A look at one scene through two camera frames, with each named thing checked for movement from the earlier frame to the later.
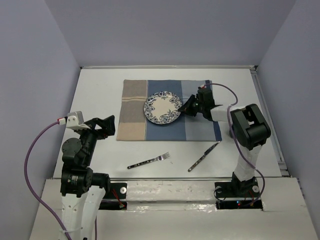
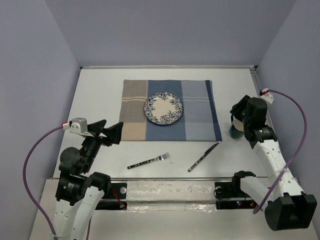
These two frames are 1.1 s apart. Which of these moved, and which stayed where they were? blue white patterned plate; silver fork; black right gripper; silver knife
Moved: black right gripper
Stayed: silver fork; silver knife; blue white patterned plate
